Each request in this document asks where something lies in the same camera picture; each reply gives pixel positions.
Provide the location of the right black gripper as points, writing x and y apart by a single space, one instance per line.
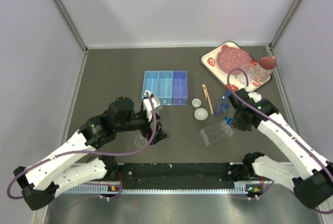
239 126

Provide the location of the strawberry pattern tray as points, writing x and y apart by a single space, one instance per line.
209 61

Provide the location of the pink dotted plate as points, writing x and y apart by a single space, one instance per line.
231 57

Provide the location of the clear drinking glass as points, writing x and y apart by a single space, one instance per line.
251 72

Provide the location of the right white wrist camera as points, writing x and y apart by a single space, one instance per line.
256 97

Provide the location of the clear acrylic test tube rack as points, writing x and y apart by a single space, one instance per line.
216 132

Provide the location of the pink strawberry mug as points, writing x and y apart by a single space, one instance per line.
265 67

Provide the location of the wooden tongs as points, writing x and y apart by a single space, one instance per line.
206 93

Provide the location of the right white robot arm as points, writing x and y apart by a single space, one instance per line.
309 176

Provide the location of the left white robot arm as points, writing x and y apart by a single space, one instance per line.
79 161

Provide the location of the white evaporating dish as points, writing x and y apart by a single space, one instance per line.
201 114

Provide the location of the small white crucible cup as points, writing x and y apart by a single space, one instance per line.
196 103

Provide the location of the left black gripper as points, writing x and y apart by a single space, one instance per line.
159 134

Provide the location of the clear glass dish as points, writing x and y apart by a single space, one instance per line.
140 141

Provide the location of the purple drawer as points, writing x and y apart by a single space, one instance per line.
180 88

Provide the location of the light blue drawer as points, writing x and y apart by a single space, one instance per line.
165 87
150 82

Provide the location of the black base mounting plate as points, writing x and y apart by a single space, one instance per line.
181 176

